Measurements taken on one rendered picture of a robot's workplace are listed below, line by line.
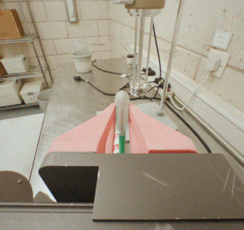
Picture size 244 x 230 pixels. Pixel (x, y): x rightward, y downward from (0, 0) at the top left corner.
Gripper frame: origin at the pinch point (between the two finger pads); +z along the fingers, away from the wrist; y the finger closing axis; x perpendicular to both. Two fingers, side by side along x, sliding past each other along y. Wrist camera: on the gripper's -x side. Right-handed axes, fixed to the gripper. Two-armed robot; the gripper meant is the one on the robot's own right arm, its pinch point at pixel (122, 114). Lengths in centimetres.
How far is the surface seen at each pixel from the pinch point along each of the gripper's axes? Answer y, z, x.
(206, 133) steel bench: -32, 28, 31
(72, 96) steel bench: 26, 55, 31
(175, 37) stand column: -16.2, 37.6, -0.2
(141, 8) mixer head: -4.5, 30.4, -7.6
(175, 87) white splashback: -27, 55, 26
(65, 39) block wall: 84, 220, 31
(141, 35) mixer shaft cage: -5.6, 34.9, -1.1
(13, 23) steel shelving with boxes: 122, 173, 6
